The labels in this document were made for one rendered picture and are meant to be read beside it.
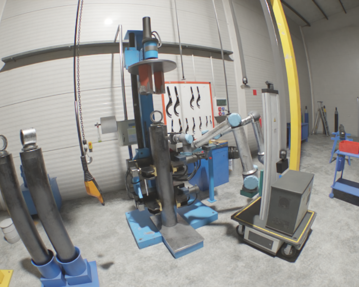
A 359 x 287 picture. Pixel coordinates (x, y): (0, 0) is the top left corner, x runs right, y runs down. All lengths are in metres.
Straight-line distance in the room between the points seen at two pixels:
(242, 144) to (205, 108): 3.24
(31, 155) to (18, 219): 0.62
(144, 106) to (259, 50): 5.68
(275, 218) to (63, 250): 2.12
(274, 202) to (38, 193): 2.15
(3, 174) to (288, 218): 2.59
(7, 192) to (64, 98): 2.72
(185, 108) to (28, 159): 3.72
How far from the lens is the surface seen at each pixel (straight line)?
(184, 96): 4.43
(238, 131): 1.59
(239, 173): 4.27
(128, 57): 2.35
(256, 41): 7.28
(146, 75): 1.84
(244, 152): 1.62
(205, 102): 4.77
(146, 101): 2.40
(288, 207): 1.82
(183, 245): 2.09
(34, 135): 1.58
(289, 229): 1.95
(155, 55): 2.08
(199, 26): 5.50
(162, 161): 1.99
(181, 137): 1.75
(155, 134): 1.94
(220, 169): 3.72
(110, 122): 2.69
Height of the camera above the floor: 1.59
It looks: 10 degrees down
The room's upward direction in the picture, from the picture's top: 5 degrees counter-clockwise
